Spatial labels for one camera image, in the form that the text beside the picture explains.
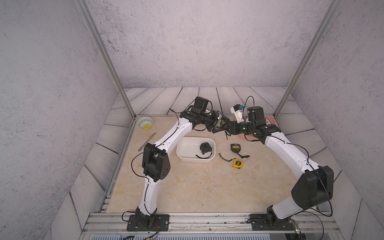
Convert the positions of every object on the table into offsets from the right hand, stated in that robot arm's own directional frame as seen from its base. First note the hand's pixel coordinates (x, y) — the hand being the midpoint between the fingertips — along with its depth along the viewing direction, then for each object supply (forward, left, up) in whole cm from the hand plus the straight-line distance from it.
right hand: (225, 125), depth 80 cm
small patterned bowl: (+24, +56, -23) cm, 65 cm away
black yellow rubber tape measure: (0, +1, +1) cm, 2 cm away
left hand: (-1, -3, +3) cm, 4 cm away
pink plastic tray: (+27, -39, -24) cm, 54 cm away
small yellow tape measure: (-10, -9, -24) cm, 27 cm away
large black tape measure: (+1, +10, -22) cm, 25 cm away
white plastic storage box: (+1, +22, -23) cm, 32 cm away
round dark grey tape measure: (+1, -10, -24) cm, 26 cm away
